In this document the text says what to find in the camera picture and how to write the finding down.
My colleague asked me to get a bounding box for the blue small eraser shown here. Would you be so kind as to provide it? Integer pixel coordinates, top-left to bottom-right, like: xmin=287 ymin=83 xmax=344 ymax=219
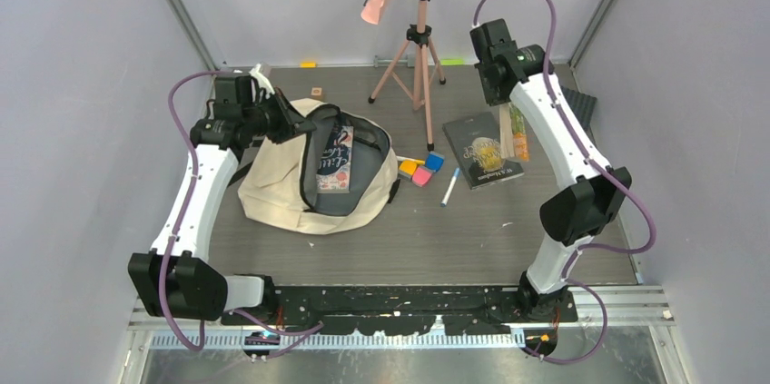
xmin=423 ymin=151 xmax=445 ymax=172

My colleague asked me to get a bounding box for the yellow capped white marker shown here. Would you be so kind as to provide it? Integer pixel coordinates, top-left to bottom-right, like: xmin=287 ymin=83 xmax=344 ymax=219
xmin=396 ymin=155 xmax=425 ymax=165

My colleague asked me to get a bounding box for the pink tripod stand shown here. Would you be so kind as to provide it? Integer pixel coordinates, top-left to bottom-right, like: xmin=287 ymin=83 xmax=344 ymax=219
xmin=368 ymin=0 xmax=447 ymax=152

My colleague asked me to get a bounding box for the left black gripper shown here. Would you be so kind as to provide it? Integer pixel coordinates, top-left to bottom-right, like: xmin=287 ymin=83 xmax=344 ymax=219
xmin=243 ymin=87 xmax=315 ymax=145

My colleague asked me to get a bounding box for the dark grey studded plate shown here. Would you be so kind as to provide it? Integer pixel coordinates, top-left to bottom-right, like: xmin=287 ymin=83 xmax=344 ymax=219
xmin=561 ymin=86 xmax=597 ymax=131

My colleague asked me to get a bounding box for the green tape piece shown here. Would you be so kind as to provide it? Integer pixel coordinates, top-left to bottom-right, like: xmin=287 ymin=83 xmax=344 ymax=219
xmin=440 ymin=58 xmax=465 ymax=66

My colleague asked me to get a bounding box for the pink eraser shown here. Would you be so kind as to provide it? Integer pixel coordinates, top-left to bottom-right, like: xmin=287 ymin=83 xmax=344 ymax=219
xmin=411 ymin=165 xmax=433 ymax=187

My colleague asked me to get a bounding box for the yellow orange eraser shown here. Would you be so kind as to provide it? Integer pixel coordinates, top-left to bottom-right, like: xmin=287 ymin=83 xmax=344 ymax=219
xmin=399 ymin=160 xmax=420 ymax=180

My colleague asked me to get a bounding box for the black hardcover book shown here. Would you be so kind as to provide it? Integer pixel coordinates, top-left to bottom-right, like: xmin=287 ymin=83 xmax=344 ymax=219
xmin=442 ymin=112 xmax=524 ymax=190

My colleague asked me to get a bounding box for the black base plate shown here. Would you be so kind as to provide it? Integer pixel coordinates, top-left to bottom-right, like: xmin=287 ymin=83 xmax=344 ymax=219
xmin=246 ymin=285 xmax=578 ymax=336

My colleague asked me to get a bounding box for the white patterned book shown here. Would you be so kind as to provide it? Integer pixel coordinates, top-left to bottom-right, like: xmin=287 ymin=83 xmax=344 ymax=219
xmin=316 ymin=124 xmax=354 ymax=193

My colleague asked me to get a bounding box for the orange green paperback book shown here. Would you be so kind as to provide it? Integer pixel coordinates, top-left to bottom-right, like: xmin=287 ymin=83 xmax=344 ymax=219
xmin=499 ymin=103 xmax=530 ymax=162

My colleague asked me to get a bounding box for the beige canvas backpack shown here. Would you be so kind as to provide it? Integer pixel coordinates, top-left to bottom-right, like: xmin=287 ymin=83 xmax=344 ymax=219
xmin=238 ymin=99 xmax=400 ymax=235

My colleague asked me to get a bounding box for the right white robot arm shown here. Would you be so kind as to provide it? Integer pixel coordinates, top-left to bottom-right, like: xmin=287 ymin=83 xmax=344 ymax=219
xmin=469 ymin=19 xmax=632 ymax=321

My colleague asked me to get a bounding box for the blue capped white marker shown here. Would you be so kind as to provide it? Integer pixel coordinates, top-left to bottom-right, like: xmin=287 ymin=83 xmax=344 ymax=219
xmin=439 ymin=167 xmax=461 ymax=207

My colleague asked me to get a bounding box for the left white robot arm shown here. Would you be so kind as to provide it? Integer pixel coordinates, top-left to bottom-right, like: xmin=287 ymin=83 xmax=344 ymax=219
xmin=127 ymin=65 xmax=316 ymax=324

